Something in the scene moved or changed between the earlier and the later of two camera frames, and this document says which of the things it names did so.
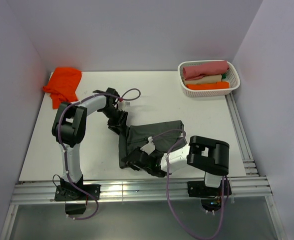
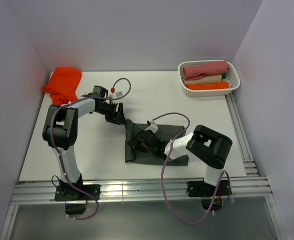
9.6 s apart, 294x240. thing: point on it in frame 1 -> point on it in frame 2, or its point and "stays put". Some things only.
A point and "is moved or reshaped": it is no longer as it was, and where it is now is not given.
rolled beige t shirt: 205,79 stays put
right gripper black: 126,160 -> 136,142
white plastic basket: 231,77 stays put
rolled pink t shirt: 198,71 stays put
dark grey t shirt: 163,135 is moved or reshaped
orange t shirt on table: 62,86 stays put
